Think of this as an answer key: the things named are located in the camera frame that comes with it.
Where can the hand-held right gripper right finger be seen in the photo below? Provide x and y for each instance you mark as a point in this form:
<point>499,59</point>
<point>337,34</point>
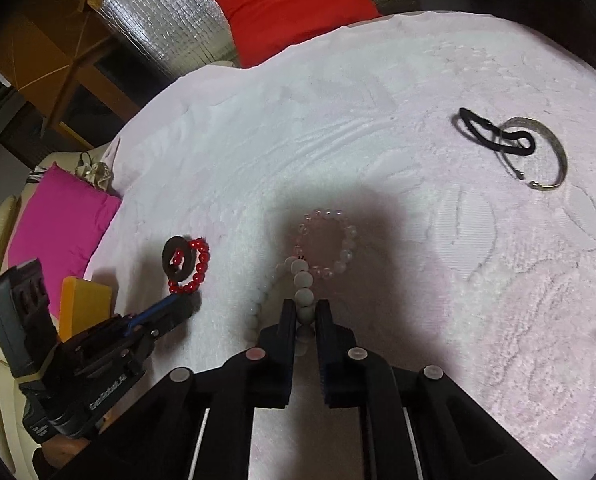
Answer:
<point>324,325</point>

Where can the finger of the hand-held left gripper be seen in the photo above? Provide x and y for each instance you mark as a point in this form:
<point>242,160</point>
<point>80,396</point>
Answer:
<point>173,320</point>
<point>153,307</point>

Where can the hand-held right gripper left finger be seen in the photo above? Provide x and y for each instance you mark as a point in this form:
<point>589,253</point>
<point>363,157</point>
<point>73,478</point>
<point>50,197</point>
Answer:
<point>288,325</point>

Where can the orange box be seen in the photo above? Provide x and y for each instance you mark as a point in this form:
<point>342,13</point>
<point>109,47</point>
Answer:
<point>85,305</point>

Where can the dark thin bangle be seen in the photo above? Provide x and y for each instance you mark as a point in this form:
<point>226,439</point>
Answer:
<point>559,160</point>

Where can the person's left hand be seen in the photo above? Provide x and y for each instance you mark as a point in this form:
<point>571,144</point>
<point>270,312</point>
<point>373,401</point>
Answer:
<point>65,452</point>

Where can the pink pillow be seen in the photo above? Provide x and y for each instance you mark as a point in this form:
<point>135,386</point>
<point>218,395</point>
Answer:
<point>58,225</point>

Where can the small tangled clutter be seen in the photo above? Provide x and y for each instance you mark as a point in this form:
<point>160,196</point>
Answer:
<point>94,172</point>

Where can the pale pink textured blanket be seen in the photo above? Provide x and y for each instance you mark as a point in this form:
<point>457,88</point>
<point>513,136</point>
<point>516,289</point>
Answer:
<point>378,85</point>

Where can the wooden cabinet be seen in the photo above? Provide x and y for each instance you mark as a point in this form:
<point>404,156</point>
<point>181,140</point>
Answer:
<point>53,55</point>

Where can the silver insulation sheet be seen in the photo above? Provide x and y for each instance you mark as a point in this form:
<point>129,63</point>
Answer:
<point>168,15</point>

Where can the red pillow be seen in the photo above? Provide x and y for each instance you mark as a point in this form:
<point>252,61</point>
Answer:
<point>293,5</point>

